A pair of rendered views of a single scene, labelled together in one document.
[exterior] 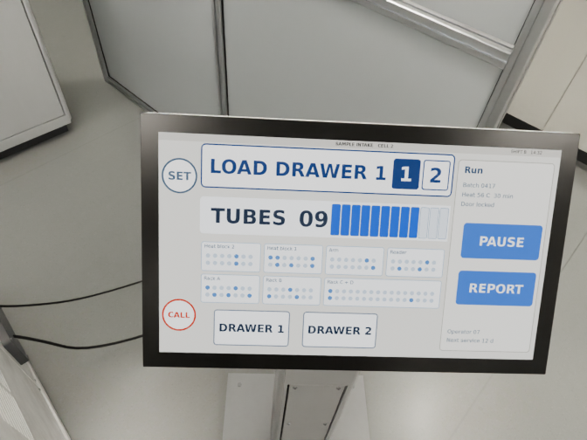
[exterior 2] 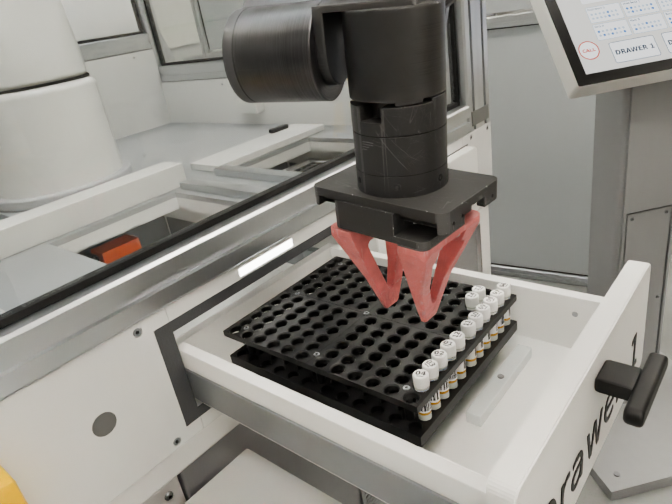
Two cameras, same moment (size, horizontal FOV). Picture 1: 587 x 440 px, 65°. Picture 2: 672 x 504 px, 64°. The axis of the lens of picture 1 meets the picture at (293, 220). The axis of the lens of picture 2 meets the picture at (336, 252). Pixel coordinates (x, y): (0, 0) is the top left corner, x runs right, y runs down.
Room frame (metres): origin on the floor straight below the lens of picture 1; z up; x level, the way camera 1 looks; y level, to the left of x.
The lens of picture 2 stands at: (-0.79, 0.69, 1.17)
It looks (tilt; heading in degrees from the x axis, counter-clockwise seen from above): 24 degrees down; 359
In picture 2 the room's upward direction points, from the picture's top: 10 degrees counter-clockwise
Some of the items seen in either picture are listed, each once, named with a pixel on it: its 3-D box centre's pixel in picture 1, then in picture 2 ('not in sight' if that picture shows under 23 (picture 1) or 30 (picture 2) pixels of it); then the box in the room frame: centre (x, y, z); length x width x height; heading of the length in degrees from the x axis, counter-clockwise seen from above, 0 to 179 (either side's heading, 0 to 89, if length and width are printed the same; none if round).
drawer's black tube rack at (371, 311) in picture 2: not in sight; (370, 340); (-0.34, 0.66, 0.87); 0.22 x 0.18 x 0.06; 45
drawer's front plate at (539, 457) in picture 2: not in sight; (584, 405); (-0.48, 0.52, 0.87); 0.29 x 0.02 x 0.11; 135
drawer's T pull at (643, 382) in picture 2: not in sight; (627, 382); (-0.50, 0.50, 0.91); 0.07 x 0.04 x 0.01; 135
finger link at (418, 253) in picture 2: not in sight; (410, 254); (-0.46, 0.64, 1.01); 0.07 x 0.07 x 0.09; 43
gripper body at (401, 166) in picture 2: not in sight; (400, 153); (-0.46, 0.63, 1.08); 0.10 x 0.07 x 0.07; 43
